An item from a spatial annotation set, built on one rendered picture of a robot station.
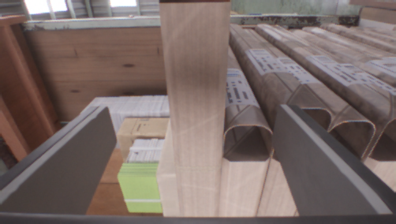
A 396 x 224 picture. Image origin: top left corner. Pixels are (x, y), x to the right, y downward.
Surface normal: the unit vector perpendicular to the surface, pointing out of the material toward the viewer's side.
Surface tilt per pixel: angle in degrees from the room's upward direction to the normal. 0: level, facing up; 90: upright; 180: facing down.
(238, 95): 90
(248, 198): 90
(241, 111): 90
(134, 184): 90
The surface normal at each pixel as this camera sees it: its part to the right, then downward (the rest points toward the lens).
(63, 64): -0.01, 0.51
